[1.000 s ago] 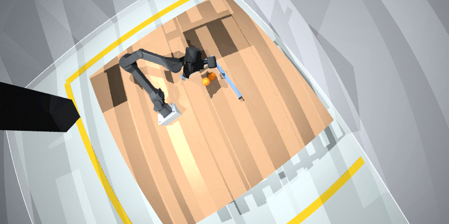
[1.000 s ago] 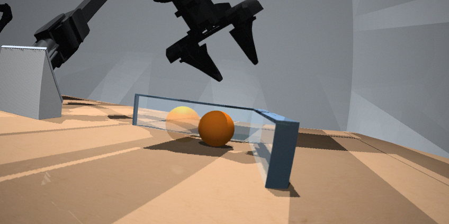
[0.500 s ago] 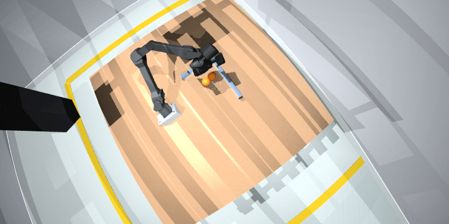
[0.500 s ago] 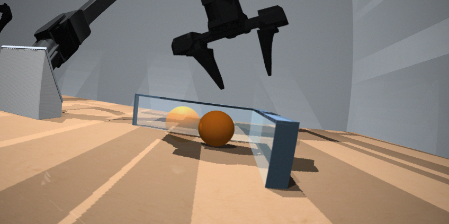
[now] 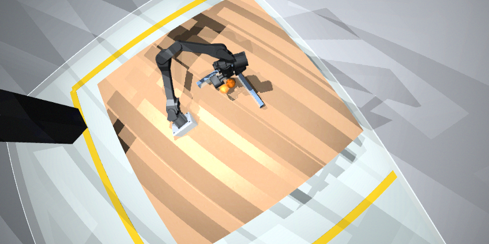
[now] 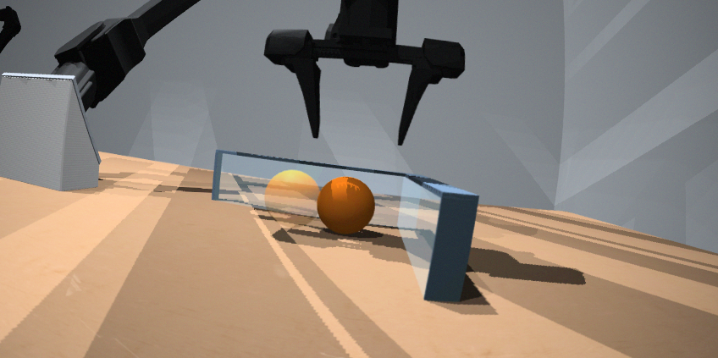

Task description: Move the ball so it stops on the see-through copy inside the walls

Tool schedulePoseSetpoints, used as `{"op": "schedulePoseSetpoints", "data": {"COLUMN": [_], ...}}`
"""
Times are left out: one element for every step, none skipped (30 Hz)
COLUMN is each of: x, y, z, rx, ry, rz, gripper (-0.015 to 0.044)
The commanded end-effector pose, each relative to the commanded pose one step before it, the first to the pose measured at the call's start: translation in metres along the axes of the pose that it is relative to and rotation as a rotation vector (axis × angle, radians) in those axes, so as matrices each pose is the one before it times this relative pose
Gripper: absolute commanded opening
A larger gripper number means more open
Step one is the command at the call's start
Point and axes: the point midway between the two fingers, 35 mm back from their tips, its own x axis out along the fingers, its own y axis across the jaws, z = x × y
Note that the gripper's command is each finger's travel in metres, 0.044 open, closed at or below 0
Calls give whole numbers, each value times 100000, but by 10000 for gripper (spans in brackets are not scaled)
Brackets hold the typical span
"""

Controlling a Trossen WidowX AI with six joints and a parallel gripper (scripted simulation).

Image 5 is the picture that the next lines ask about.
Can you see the clear low glass walls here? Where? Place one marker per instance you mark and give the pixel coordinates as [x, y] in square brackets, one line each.
[208, 81]

